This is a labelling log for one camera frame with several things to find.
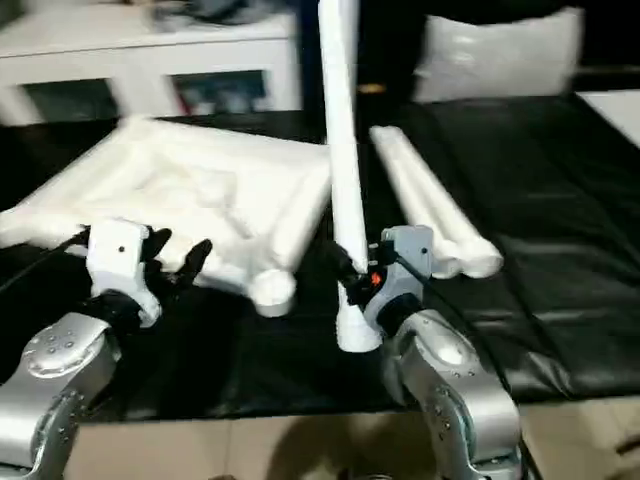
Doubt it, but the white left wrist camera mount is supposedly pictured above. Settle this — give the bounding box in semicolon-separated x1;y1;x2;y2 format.
84;217;165;330

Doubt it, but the white plastic table leg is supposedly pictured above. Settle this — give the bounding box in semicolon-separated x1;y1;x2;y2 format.
384;124;505;279
369;124;466;281
318;0;381;355

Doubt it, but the white glass-door cabinet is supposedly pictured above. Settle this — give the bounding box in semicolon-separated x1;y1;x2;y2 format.
0;9;301;126

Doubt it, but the grey padded backrest cushion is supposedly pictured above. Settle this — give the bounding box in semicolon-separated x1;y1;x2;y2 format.
413;7;585;104

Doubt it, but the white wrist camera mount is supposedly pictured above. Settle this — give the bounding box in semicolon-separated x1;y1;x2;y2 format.
362;224;435;331
84;217;165;330

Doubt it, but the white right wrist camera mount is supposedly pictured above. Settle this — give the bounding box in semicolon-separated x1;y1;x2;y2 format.
362;224;435;331

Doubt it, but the white flat board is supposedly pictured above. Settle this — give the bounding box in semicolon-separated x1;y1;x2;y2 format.
574;89;640;149

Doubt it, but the white plastic table top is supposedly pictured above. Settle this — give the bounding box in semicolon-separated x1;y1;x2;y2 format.
0;117;332;319

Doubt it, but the black furniture with gold label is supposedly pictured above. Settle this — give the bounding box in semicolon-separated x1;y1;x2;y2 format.
299;0;431;109

